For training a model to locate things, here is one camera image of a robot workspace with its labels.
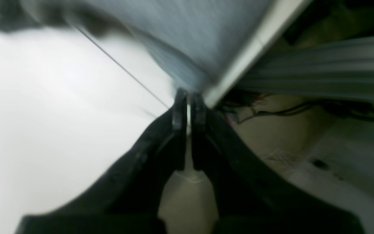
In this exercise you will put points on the grey t-shirt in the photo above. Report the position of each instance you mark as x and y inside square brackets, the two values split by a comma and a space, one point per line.
[193, 41]

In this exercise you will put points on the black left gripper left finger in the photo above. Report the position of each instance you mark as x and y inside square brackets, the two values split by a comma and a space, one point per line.
[126, 198]

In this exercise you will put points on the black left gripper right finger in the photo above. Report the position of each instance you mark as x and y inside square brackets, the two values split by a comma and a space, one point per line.
[252, 198]

